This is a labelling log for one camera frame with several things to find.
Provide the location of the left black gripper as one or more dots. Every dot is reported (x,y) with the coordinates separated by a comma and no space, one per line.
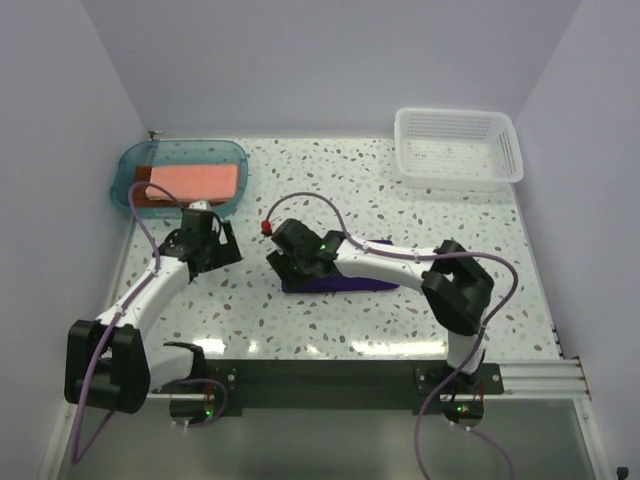
(225,253)

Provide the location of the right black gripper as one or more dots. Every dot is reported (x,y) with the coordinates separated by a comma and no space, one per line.
(280,259)

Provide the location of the purple towel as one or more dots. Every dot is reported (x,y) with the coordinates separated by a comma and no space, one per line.
(337,284)

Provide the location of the pink towel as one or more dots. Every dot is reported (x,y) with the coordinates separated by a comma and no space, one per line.
(188,183)

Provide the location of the brown towel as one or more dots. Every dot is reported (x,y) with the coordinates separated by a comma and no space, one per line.
(142,176)

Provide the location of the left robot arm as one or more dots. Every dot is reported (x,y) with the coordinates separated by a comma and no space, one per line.
(107,364)

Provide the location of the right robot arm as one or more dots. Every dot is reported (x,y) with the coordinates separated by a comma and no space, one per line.
(457,289)

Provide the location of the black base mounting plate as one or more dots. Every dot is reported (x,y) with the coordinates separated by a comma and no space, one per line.
(327,384)

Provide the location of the blue transparent plastic tray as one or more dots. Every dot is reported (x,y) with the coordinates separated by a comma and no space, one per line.
(157,153)

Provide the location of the white plastic basket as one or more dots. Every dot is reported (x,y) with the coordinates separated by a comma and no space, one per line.
(462,150)

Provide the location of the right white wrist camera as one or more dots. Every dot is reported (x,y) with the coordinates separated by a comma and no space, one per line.
(267,229)

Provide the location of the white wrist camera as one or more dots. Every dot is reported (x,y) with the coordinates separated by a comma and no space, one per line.
(267,229)
(201,205)

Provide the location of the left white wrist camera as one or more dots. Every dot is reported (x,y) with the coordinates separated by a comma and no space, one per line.
(201,205)

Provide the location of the aluminium frame rail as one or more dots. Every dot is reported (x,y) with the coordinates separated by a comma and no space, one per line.
(551,379)

